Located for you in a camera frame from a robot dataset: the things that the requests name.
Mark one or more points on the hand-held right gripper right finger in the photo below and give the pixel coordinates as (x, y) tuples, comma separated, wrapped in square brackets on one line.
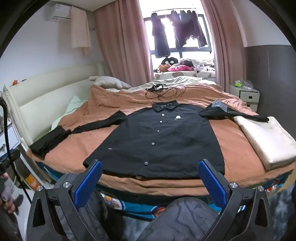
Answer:
[(212, 183)]

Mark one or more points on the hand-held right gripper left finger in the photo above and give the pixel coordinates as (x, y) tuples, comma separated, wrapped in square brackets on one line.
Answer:
[(89, 183)]

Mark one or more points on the black button shirt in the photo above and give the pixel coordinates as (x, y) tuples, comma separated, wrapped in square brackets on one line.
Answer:
[(161, 143)]

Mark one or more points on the folded black clothes pile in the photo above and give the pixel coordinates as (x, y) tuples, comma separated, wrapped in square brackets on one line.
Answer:
[(48, 142)]

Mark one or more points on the pile of loose clothes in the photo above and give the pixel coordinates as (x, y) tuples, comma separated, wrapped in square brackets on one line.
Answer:
[(201, 63)]

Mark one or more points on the person's left hand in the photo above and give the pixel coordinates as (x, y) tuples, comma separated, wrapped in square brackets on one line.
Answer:
[(8, 205)]

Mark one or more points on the white curved-leg nightstand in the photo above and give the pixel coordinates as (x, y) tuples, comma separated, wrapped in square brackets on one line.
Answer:
[(24, 162)]

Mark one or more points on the orange box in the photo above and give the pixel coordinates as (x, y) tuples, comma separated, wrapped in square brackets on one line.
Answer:
[(31, 182)]

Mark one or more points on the orange-brown blanket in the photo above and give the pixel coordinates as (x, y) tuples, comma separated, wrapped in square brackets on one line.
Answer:
[(231, 150)]

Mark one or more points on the person's left leg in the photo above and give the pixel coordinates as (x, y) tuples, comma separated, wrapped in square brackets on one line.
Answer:
[(104, 220)]

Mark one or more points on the person's leg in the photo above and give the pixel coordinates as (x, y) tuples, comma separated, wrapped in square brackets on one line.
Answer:
[(104, 220), (180, 220)]

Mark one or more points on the person's right leg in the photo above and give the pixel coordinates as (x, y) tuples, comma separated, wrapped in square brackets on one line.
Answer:
[(180, 220)]

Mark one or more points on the folded cream cloth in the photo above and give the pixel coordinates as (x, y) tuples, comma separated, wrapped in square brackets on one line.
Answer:
[(266, 141)]

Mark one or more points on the cream bed headboard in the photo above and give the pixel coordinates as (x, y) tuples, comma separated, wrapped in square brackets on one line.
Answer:
[(46, 92)]

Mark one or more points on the small orange toy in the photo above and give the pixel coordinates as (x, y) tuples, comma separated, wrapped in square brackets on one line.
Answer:
[(15, 82)]

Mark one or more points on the grey fluffy rug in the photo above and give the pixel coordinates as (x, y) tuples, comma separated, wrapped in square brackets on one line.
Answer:
[(284, 208)]

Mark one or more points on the light green pillow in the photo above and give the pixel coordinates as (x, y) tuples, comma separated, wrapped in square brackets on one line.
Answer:
[(74, 103)]

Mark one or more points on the green small item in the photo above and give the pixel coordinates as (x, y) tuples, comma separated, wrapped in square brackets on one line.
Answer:
[(237, 83)]

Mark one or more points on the grey plush pillow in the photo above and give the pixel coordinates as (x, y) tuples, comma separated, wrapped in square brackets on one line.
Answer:
[(108, 81)]

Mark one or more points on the clear plastic bag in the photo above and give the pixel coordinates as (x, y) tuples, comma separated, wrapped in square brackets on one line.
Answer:
[(249, 85)]

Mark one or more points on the spotted window seat cushion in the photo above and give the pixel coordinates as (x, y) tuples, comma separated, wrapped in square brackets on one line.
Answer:
[(185, 74)]

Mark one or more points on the pink plush toy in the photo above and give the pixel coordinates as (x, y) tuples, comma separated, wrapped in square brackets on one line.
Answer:
[(179, 68)]

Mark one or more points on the brown plush toy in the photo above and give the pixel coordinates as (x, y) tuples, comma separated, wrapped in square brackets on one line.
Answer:
[(161, 67)]

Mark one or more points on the black plush toy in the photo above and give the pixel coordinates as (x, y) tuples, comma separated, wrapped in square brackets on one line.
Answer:
[(168, 60)]

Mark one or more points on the pink curtain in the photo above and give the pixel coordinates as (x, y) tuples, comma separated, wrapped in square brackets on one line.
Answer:
[(120, 46), (226, 46)]

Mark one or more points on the hanging cream cloth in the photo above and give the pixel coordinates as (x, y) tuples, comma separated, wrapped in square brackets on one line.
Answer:
[(79, 32)]

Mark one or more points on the hanging dark grey garment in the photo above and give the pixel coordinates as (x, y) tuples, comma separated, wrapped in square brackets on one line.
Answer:
[(198, 32)]

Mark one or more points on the white air conditioner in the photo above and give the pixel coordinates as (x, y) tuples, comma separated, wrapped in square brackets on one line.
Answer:
[(57, 11)]

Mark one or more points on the hanging purple garment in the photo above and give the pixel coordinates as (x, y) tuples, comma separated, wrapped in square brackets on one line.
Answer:
[(178, 30)]

